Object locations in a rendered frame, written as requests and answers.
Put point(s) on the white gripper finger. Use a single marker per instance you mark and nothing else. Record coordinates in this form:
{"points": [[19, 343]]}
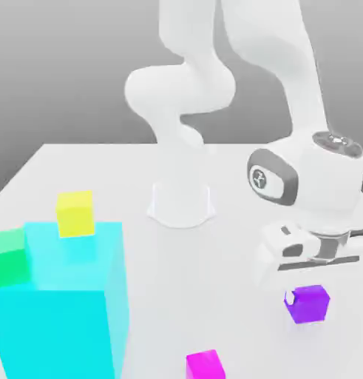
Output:
{"points": [[290, 298]]}

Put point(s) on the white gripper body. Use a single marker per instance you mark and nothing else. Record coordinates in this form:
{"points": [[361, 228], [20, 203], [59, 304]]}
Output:
{"points": [[317, 275]]}

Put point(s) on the small purple cube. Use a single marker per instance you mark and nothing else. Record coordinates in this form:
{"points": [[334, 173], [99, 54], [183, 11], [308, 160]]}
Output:
{"points": [[309, 305]]}

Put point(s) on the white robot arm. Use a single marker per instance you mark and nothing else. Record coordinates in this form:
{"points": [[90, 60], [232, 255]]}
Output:
{"points": [[196, 83]]}

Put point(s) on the small magenta cube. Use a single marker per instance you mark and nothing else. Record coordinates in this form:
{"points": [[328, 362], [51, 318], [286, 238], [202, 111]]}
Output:
{"points": [[204, 365]]}

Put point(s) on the small yellow cube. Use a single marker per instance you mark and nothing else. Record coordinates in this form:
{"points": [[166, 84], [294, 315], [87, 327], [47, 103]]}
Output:
{"points": [[75, 216]]}

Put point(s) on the small green cube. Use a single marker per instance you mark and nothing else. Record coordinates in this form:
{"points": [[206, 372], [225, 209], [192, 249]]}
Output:
{"points": [[8, 260]]}

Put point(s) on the large cyan box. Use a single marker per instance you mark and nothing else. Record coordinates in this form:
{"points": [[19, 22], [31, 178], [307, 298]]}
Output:
{"points": [[57, 325]]}

